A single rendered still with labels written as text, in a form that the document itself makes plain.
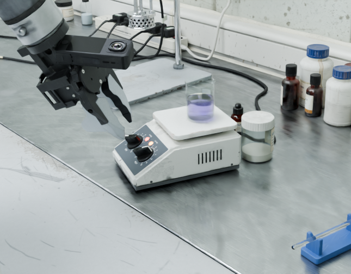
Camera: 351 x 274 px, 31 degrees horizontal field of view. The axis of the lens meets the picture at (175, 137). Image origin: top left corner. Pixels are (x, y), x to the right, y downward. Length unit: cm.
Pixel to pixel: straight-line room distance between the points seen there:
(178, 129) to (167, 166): 7
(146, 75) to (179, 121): 49
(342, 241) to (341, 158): 28
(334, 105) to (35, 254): 67
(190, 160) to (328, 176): 24
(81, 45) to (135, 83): 58
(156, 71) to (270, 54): 29
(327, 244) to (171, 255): 22
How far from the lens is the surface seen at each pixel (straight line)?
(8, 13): 93
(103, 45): 95
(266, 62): 160
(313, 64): 137
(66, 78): 96
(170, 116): 112
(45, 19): 93
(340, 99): 129
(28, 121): 139
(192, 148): 106
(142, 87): 150
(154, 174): 105
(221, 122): 110
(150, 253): 91
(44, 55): 98
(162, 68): 163
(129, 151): 111
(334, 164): 116
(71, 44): 96
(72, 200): 106
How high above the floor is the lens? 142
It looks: 25 degrees down
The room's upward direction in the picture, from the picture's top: 2 degrees counter-clockwise
